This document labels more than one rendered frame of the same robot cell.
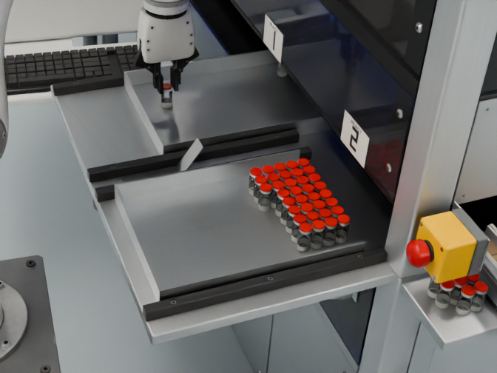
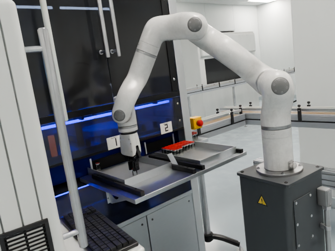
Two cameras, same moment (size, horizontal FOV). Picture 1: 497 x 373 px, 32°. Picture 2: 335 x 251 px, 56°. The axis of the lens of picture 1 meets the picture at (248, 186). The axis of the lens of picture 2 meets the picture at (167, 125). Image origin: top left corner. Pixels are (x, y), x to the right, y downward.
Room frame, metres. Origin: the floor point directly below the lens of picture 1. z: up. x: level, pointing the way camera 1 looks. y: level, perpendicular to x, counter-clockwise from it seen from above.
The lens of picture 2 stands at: (1.61, 1.53, 1.34)
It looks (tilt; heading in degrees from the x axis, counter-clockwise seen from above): 10 degrees down; 255
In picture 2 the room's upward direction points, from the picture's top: 8 degrees counter-clockwise
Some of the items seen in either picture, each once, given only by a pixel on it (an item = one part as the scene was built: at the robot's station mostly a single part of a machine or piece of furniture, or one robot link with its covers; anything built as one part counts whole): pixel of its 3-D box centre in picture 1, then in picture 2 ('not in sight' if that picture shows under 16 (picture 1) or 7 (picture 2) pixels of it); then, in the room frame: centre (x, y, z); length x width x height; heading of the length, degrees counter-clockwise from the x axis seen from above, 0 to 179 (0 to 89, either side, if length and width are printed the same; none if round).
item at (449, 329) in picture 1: (460, 305); (193, 141); (0.95, -0.34, 0.87); 0.14 x 0.13 x 0.02; 114
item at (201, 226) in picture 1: (236, 220); (194, 152); (1.08, 0.02, 0.90); 0.34 x 0.26 x 0.04; 114
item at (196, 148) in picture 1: (162, 162); (179, 161); (1.21, 0.15, 0.91); 0.14 x 0.03 x 0.06; 114
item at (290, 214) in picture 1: (285, 206); (182, 149); (1.12, -0.06, 0.91); 0.18 x 0.02 x 0.05; 24
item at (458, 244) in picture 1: (448, 246); (194, 122); (0.95, -0.30, 1.00); 0.08 x 0.07 x 0.07; 114
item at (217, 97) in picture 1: (226, 100); (128, 168); (1.44, 0.06, 0.90); 0.34 x 0.26 x 0.04; 114
